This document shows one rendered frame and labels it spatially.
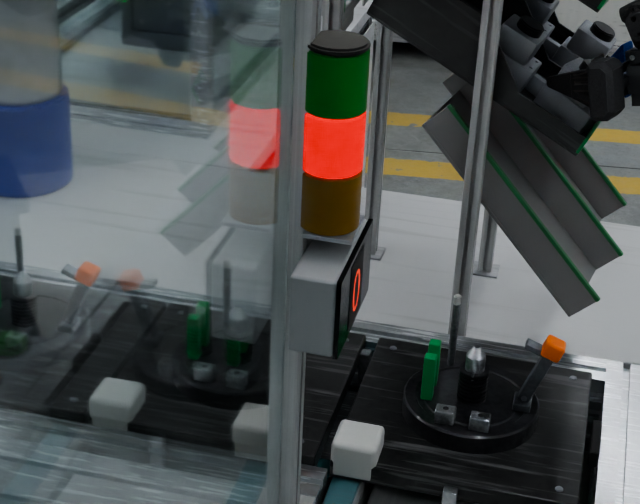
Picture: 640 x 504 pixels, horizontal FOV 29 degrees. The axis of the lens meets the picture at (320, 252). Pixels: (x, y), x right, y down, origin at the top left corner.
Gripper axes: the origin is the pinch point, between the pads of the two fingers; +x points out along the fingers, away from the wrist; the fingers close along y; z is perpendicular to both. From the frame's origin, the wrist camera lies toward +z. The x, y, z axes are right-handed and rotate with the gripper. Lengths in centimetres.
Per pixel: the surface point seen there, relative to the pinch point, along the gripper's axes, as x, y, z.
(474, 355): 2.9, 26.1, -23.1
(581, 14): 148, -359, -40
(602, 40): 3.0, -13.3, 1.9
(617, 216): 91, -238, -89
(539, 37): 4.6, 0.9, 4.7
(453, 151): 13.4, 7.0, -6.9
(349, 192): -0.4, 49.9, 0.4
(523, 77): 6.0, 2.9, 0.6
